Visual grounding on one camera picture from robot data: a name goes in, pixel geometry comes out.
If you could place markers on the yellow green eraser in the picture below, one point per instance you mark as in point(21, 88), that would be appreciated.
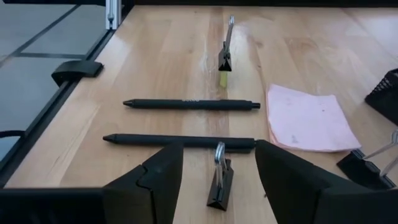
point(224, 80)

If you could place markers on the black table edge clamp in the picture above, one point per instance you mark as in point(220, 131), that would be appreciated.
point(77, 70)

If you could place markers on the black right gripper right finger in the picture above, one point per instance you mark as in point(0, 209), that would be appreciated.
point(289, 193)

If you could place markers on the small black binder clip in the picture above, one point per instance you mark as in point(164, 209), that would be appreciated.
point(224, 62)
point(220, 189)

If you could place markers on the black mesh desk organizer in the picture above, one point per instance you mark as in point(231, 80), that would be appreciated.
point(385, 96)

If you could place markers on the pink sticky note pad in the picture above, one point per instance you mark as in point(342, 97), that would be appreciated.
point(308, 121)

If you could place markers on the large black binder clip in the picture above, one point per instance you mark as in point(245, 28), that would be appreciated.
point(360, 169)

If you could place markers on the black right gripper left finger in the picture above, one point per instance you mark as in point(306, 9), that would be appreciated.
point(155, 193)

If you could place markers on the black ballpoint pen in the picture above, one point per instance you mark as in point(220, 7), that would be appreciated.
point(192, 104)
point(140, 139)

